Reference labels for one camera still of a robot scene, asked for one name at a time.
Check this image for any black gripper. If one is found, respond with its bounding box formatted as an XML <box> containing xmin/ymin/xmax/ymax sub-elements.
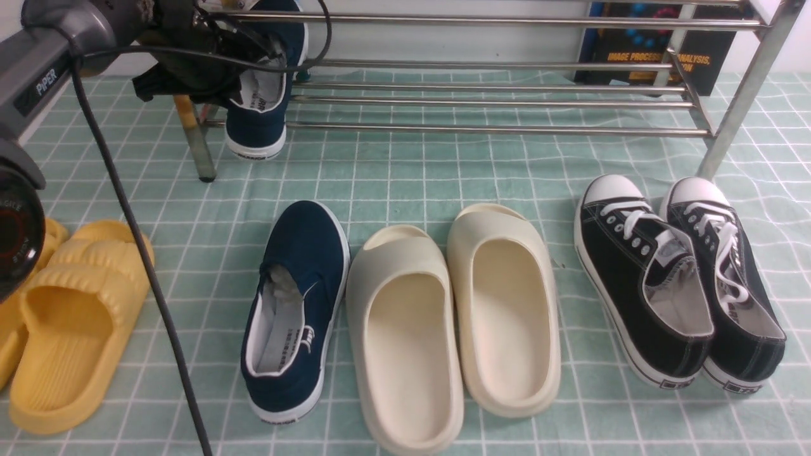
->
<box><xmin>132</xmin><ymin>1</ymin><xmax>282</xmax><ymax>106</ymax></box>

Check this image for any navy slip-on shoe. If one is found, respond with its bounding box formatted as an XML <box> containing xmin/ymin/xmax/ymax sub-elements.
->
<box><xmin>241</xmin><ymin>200</ymin><xmax>351</xmax><ymax>424</ymax></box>
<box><xmin>226</xmin><ymin>22</ymin><xmax>308</xmax><ymax>161</ymax></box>

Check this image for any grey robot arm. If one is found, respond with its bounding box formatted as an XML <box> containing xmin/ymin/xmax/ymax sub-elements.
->
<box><xmin>1</xmin><ymin>1</ymin><xmax>284</xmax><ymax>300</ymax></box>

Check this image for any steel shoe rack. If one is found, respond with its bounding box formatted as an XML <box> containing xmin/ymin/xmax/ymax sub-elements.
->
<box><xmin>217</xmin><ymin>1</ymin><xmax>805</xmax><ymax>179</ymax></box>

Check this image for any green checkered table cloth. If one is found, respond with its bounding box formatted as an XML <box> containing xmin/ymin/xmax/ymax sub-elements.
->
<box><xmin>2</xmin><ymin>73</ymin><xmax>810</xmax><ymax>455</ymax></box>

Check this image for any left yellow ridged slipper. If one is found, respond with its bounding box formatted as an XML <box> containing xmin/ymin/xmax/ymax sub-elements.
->
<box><xmin>0</xmin><ymin>217</ymin><xmax>69</xmax><ymax>388</ymax></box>

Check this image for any yellow ridged slipper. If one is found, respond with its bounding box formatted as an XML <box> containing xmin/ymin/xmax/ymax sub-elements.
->
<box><xmin>10</xmin><ymin>220</ymin><xmax>150</xmax><ymax>434</ymax></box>
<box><xmin>0</xmin><ymin>217</ymin><xmax>69</xmax><ymax>388</ymax></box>

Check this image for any right yellow ridged slipper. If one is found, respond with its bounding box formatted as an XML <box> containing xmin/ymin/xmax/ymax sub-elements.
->
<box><xmin>10</xmin><ymin>220</ymin><xmax>150</xmax><ymax>434</ymax></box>

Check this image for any left cream slide slipper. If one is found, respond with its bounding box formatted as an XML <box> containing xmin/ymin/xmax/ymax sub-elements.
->
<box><xmin>345</xmin><ymin>225</ymin><xmax>464</xmax><ymax>455</ymax></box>

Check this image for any cream slide slipper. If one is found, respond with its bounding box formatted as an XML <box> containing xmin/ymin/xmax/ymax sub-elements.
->
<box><xmin>447</xmin><ymin>203</ymin><xmax>561</xmax><ymax>419</ymax></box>
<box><xmin>345</xmin><ymin>225</ymin><xmax>464</xmax><ymax>455</ymax></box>

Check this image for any right cream slide slipper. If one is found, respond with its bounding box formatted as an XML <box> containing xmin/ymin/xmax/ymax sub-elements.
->
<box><xmin>447</xmin><ymin>203</ymin><xmax>561</xmax><ymax>419</ymax></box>

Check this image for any dark image processing book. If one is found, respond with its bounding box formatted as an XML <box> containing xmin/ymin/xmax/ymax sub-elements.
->
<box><xmin>573</xmin><ymin>3</ymin><xmax>753</xmax><ymax>96</ymax></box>

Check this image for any left black canvas sneaker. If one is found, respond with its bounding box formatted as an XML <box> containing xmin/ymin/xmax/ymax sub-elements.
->
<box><xmin>574</xmin><ymin>174</ymin><xmax>715</xmax><ymax>390</ymax></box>

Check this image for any black canvas sneaker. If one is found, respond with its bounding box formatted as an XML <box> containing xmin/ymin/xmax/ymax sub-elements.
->
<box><xmin>660</xmin><ymin>177</ymin><xmax>787</xmax><ymax>395</ymax></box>
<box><xmin>574</xmin><ymin>174</ymin><xmax>715</xmax><ymax>390</ymax></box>

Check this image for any right black canvas sneaker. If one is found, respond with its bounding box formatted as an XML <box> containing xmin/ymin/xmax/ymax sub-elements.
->
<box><xmin>660</xmin><ymin>177</ymin><xmax>787</xmax><ymax>395</ymax></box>

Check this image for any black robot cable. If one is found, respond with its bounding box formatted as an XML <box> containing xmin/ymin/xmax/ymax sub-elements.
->
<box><xmin>68</xmin><ymin>0</ymin><xmax>333</xmax><ymax>456</ymax></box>

